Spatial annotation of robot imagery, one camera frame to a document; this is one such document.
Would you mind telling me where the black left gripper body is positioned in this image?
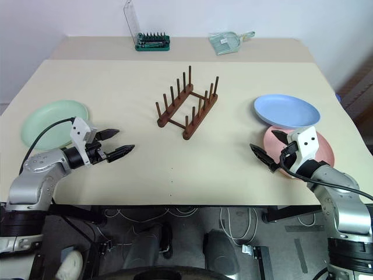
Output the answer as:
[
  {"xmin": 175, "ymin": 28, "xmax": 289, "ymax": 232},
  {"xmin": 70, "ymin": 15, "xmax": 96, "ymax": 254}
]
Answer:
[{"xmin": 85, "ymin": 139, "xmax": 110, "ymax": 165}]

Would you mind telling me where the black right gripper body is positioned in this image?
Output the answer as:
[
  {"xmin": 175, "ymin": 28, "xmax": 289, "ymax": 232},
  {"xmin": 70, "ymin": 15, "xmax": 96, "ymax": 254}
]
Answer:
[{"xmin": 273, "ymin": 142, "xmax": 298, "ymax": 173}]

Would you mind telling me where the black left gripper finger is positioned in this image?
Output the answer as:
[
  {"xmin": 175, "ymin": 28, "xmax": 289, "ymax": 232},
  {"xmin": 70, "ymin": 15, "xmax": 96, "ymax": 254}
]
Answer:
[
  {"xmin": 105, "ymin": 143, "xmax": 136, "ymax": 163},
  {"xmin": 96, "ymin": 128, "xmax": 121, "ymax": 142}
]

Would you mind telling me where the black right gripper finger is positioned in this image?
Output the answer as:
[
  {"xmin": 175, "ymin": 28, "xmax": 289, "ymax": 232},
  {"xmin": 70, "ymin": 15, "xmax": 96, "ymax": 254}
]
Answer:
[
  {"xmin": 271, "ymin": 129, "xmax": 290, "ymax": 145},
  {"xmin": 249, "ymin": 143, "xmax": 277, "ymax": 173}
]

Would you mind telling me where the light blue plate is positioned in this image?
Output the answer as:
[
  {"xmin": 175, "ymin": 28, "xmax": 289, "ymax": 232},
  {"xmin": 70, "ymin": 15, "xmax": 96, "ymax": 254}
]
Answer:
[{"xmin": 252, "ymin": 93, "xmax": 322, "ymax": 130}]

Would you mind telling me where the pink red plate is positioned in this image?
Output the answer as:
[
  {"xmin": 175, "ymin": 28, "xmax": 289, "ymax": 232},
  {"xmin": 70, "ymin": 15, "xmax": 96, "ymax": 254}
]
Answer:
[{"xmin": 263, "ymin": 125, "xmax": 335, "ymax": 180}]

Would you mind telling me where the light green plate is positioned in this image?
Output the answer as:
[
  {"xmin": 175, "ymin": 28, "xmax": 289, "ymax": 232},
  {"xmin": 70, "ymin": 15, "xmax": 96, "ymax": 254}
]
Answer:
[{"xmin": 20, "ymin": 100, "xmax": 90, "ymax": 151}]

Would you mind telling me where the dark wooden dish rack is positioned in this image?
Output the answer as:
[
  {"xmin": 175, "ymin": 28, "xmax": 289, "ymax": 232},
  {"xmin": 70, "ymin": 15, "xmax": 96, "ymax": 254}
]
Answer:
[{"xmin": 156, "ymin": 65, "xmax": 220, "ymax": 141}]

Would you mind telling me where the grey floor tape strip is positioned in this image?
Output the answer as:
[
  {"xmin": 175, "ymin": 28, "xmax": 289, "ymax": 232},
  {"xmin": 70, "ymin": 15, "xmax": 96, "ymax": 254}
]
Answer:
[
  {"xmin": 284, "ymin": 223, "xmax": 325, "ymax": 233},
  {"xmin": 293, "ymin": 237, "xmax": 309, "ymax": 274}
]

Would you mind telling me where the dark ribbed panel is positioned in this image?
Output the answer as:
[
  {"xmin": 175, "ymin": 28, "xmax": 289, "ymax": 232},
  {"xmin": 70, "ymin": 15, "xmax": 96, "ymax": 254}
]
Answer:
[{"xmin": 335, "ymin": 57, "xmax": 373, "ymax": 127}]

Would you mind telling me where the green screwdriver bit set box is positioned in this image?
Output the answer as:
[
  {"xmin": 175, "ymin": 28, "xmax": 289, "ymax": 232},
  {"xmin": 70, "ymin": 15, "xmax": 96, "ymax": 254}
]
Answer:
[{"xmin": 124, "ymin": 0, "xmax": 171, "ymax": 53}]

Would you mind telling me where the dark rounded shape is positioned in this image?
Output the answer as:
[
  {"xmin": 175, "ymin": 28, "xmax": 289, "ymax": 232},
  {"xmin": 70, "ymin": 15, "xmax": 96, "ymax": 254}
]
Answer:
[{"xmin": 203, "ymin": 229, "xmax": 240, "ymax": 275}]

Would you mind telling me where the green packaged dustpan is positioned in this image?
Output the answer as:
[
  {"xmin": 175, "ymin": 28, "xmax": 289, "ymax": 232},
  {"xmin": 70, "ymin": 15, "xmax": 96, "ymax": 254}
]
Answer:
[{"xmin": 208, "ymin": 30, "xmax": 256, "ymax": 57}]

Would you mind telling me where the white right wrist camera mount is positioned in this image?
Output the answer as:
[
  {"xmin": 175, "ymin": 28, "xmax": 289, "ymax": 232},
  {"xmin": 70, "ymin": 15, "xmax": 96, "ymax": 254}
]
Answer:
[{"xmin": 287, "ymin": 125, "xmax": 319, "ymax": 174}]

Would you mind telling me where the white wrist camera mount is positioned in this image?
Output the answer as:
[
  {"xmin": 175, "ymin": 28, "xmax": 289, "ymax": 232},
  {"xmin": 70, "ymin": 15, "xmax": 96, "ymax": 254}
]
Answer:
[
  {"xmin": 287, "ymin": 125, "xmax": 319, "ymax": 174},
  {"xmin": 69, "ymin": 116, "xmax": 98, "ymax": 167}
]

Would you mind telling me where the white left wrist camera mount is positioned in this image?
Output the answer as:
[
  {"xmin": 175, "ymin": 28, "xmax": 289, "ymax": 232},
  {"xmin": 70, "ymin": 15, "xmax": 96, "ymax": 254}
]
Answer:
[{"xmin": 69, "ymin": 116, "xmax": 98, "ymax": 167}]

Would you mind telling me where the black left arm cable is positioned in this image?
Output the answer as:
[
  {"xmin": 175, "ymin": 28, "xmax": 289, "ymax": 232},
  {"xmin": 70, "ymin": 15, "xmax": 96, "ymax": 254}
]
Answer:
[{"xmin": 20, "ymin": 116, "xmax": 76, "ymax": 176}]

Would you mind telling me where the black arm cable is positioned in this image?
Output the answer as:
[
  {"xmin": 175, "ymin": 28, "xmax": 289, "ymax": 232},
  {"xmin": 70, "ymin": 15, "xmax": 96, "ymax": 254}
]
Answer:
[
  {"xmin": 20, "ymin": 116, "xmax": 76, "ymax": 176},
  {"xmin": 279, "ymin": 141, "xmax": 373, "ymax": 202}
]

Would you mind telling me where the black table frame bar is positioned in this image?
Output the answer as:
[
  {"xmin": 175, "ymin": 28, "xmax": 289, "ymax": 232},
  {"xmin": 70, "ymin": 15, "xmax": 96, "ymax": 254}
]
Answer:
[
  {"xmin": 48, "ymin": 205, "xmax": 106, "ymax": 226},
  {"xmin": 261, "ymin": 205, "xmax": 323, "ymax": 224}
]

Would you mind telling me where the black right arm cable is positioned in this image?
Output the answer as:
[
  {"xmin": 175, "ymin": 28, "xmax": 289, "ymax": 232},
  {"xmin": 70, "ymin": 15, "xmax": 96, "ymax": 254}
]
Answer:
[{"xmin": 279, "ymin": 141, "xmax": 373, "ymax": 202}]

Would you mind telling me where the white floor cable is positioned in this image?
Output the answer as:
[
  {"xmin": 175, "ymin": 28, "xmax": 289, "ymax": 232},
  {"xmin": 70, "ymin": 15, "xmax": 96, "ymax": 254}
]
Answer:
[{"xmin": 217, "ymin": 206, "xmax": 258, "ymax": 240}]

